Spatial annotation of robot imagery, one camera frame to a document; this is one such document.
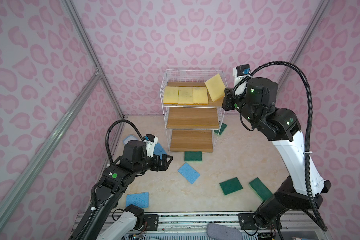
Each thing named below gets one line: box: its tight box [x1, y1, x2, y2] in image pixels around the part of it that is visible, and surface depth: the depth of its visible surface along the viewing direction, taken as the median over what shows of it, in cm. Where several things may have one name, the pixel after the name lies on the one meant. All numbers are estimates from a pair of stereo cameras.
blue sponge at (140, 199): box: [126, 192, 149, 208], surface depth 82 cm
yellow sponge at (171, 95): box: [163, 86, 179, 104], surface depth 71 cm
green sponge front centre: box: [219, 177, 244, 196], surface depth 86 cm
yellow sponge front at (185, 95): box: [178, 86, 193, 104], surface depth 72 cm
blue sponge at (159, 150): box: [154, 142, 168, 160], surface depth 100 cm
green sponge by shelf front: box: [184, 151, 203, 162], surface depth 97 cm
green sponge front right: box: [248, 177, 273, 202], surface depth 86 cm
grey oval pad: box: [206, 223, 243, 240], surface depth 69 cm
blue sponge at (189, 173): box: [177, 162, 201, 185], surface depth 91 cm
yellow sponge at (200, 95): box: [192, 86, 209, 105], surface depth 71 cm
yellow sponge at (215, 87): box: [204, 73, 226, 102], surface depth 63 cm
